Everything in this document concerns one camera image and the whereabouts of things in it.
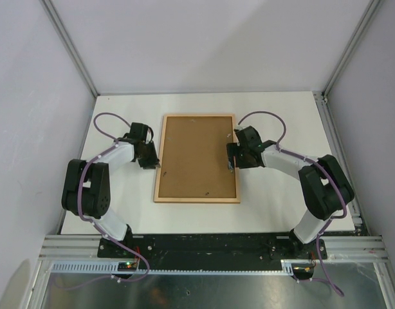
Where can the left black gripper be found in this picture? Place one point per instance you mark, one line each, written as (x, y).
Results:
(154, 161)

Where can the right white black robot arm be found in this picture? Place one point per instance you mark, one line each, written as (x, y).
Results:
(325, 187)

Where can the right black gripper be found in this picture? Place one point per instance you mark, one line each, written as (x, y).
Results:
(233, 149)

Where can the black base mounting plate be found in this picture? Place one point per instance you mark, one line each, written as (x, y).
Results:
(247, 251)

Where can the brown frame backing board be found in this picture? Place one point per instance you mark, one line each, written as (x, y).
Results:
(197, 157)

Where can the aluminium front rail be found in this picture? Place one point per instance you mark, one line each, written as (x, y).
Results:
(363, 249)

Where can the aluminium corner post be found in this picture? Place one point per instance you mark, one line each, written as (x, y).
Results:
(357, 35)
(65, 38)

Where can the left aluminium corner post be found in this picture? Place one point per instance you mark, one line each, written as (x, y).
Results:
(65, 38)

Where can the right aluminium corner post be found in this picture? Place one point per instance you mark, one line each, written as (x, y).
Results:
(357, 35)

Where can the wooden picture frame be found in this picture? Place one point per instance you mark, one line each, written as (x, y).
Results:
(157, 199)

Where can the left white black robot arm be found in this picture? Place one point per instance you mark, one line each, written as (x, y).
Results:
(86, 192)

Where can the grey slotted cable duct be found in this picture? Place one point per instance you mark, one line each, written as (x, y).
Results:
(124, 267)

